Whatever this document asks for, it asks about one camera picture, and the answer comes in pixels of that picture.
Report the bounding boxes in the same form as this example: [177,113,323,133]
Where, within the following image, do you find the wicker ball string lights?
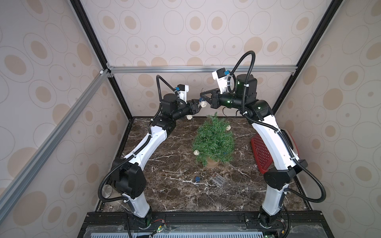
[186,100,232,182]

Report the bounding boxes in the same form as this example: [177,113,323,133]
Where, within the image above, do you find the small green christmas tree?
[192,114,235,167]

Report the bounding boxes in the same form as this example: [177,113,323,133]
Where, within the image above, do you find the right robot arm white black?
[200,51,326,229]

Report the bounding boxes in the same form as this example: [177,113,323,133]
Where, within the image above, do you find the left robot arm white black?
[97,84,201,229]

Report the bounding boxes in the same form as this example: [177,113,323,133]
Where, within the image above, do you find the clear plastic battery box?
[210,173,226,188]

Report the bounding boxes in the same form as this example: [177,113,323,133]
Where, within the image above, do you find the red silver toaster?
[251,129,299,174]

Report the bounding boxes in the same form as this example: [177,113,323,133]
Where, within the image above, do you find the clear jar silver lid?
[101,184,113,198]

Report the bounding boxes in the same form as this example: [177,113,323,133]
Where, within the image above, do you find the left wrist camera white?
[175,84,189,102]

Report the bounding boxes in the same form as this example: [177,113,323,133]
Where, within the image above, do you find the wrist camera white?
[212,68,233,94]
[175,84,189,102]

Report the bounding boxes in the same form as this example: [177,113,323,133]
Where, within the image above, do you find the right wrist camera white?
[212,68,233,94]

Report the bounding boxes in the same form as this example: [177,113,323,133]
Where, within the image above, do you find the horizontal aluminium frame bar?
[109,65,298,74]

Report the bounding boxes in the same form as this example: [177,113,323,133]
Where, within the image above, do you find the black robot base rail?
[78,211,333,238]

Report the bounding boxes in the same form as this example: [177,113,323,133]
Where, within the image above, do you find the left diagonal aluminium frame bar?
[1,69,110,223]

